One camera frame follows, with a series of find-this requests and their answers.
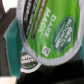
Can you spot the black kcup holder drawer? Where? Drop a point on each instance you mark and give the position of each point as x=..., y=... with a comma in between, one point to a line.
x=71, y=72

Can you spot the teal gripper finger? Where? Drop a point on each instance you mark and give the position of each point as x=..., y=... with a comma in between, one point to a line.
x=14, y=47

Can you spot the black lid kcup pod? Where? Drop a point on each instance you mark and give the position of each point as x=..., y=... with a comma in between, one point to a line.
x=29, y=65

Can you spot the green lid kcup pod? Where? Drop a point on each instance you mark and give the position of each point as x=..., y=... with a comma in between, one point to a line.
x=51, y=30

